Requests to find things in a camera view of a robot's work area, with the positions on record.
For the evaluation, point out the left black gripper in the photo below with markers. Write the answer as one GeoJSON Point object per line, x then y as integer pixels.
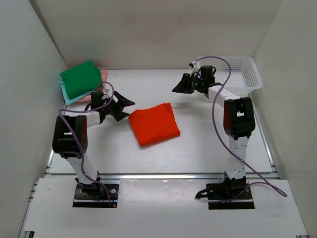
{"type": "Point", "coordinates": [119, 115]}

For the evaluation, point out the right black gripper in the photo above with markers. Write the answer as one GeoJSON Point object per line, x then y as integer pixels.
{"type": "Point", "coordinates": [184, 86]}

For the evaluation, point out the orange t-shirt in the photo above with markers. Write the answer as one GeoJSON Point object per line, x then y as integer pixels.
{"type": "Point", "coordinates": [154, 125]}

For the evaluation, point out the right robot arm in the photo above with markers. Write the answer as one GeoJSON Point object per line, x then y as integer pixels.
{"type": "Point", "coordinates": [238, 114]}

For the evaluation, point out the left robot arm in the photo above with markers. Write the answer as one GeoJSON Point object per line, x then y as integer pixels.
{"type": "Point", "coordinates": [70, 138]}

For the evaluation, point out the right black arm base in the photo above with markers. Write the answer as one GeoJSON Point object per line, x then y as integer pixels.
{"type": "Point", "coordinates": [230, 194]}

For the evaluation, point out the pink folded t-shirt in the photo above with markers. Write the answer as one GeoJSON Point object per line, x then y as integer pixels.
{"type": "Point", "coordinates": [101, 86]}

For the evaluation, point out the green folded t-shirt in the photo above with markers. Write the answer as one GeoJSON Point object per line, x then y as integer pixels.
{"type": "Point", "coordinates": [81, 79]}

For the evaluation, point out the teal folded t-shirt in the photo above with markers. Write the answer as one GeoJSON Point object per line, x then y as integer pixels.
{"type": "Point", "coordinates": [67, 99]}

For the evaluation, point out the white plastic mesh basket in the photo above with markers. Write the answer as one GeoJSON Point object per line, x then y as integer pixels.
{"type": "Point", "coordinates": [239, 73]}

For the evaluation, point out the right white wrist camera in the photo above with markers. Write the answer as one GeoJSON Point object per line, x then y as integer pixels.
{"type": "Point", "coordinates": [195, 66]}

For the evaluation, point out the aluminium rail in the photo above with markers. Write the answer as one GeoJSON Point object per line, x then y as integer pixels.
{"type": "Point", "coordinates": [163, 176]}

